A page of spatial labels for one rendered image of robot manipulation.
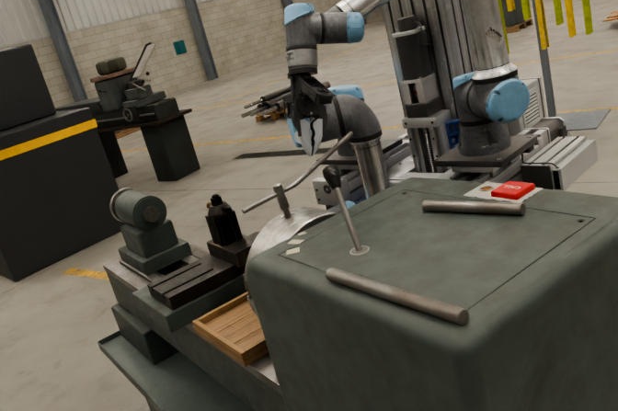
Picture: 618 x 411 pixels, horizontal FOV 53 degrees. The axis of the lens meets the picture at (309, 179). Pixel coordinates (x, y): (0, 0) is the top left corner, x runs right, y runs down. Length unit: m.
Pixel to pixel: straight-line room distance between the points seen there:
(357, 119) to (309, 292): 0.73
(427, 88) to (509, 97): 0.42
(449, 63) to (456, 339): 1.32
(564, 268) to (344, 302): 0.33
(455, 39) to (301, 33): 0.67
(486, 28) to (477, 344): 1.00
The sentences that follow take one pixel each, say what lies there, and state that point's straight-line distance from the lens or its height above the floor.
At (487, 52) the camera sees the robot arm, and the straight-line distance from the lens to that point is 1.67.
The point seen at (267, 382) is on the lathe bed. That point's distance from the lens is 1.60.
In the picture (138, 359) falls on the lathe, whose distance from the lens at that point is 2.62.
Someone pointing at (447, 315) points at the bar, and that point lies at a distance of 0.85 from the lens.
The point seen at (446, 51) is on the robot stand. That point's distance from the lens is 2.05.
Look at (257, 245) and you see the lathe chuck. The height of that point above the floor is 1.20.
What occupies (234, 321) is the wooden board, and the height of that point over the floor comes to 0.89.
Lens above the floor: 1.70
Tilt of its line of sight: 16 degrees down
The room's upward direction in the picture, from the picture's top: 15 degrees counter-clockwise
